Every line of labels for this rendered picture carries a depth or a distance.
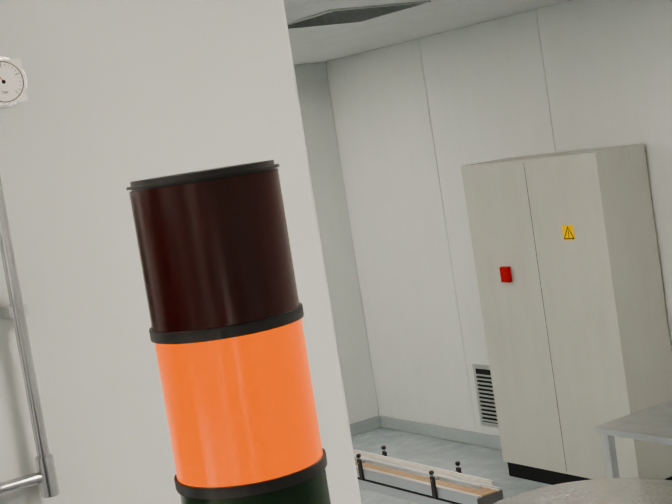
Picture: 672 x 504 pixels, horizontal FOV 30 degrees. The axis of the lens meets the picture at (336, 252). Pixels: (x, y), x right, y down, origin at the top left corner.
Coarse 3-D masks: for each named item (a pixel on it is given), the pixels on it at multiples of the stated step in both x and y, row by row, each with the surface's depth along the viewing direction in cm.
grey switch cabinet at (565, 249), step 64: (512, 192) 766; (576, 192) 720; (640, 192) 722; (512, 256) 776; (576, 256) 729; (640, 256) 721; (512, 320) 787; (576, 320) 739; (640, 320) 721; (512, 384) 798; (576, 384) 749; (640, 384) 720; (512, 448) 810; (576, 448) 759; (640, 448) 720
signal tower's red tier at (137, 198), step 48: (144, 192) 39; (192, 192) 38; (240, 192) 39; (144, 240) 39; (192, 240) 38; (240, 240) 39; (288, 240) 41; (192, 288) 39; (240, 288) 39; (288, 288) 40
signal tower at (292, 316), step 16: (272, 160) 40; (176, 176) 38; (192, 176) 38; (208, 176) 38; (224, 176) 38; (272, 320) 39; (288, 320) 40; (160, 336) 40; (176, 336) 39; (192, 336) 39; (208, 336) 39; (224, 336) 39; (320, 464) 41; (176, 480) 41; (272, 480) 39; (288, 480) 39; (304, 480) 40; (192, 496) 40; (208, 496) 39; (224, 496) 39; (240, 496) 39
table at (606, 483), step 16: (592, 480) 474; (608, 480) 471; (624, 480) 468; (640, 480) 465; (656, 480) 462; (512, 496) 469; (528, 496) 466; (544, 496) 463; (560, 496) 460; (576, 496) 458; (592, 496) 455; (608, 496) 452; (624, 496) 449; (640, 496) 446; (656, 496) 444
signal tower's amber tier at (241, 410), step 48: (240, 336) 39; (288, 336) 40; (192, 384) 39; (240, 384) 39; (288, 384) 40; (192, 432) 39; (240, 432) 39; (288, 432) 40; (192, 480) 40; (240, 480) 39
